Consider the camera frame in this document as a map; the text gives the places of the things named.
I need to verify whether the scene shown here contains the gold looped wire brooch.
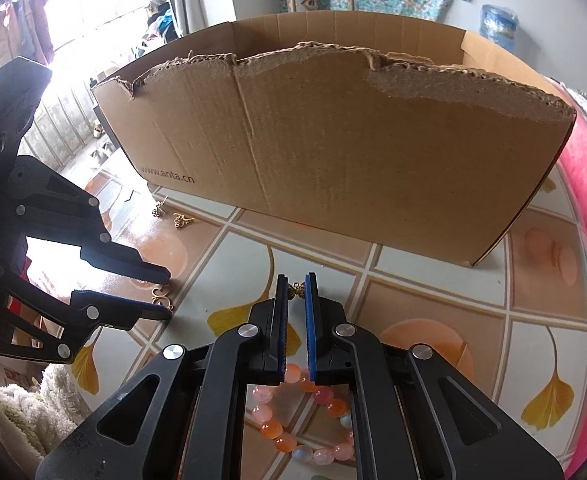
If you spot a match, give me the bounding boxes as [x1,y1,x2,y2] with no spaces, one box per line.
[150,284,175,311]

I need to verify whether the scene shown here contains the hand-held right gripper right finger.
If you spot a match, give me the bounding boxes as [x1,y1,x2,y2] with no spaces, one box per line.
[304,272,559,480]

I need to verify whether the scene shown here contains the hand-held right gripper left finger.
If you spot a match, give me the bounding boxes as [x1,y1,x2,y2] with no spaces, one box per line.
[36,274,290,480]

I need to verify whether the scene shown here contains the white slipper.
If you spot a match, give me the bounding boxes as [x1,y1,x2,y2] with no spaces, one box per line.
[90,141,119,163]

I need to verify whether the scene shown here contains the tile-patterned tablecloth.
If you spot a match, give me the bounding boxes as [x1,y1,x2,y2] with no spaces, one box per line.
[70,162,587,480]

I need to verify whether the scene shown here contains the blue water bottle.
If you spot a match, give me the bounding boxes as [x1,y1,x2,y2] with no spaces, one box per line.
[479,4,519,53]

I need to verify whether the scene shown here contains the fluffy white garment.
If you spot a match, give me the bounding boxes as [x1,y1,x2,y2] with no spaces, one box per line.
[0,360,91,480]

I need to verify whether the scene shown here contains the pink orange bead bracelet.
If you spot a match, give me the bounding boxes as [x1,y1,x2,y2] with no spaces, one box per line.
[250,364,357,466]

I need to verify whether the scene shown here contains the pile of clothes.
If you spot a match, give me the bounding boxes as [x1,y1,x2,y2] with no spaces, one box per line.
[143,0,183,43]

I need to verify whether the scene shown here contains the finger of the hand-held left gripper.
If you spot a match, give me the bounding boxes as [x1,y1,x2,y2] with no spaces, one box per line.
[0,259,174,364]
[7,155,172,284]

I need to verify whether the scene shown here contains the brown cardboard box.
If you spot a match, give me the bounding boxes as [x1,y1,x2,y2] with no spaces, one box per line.
[90,9,578,267]

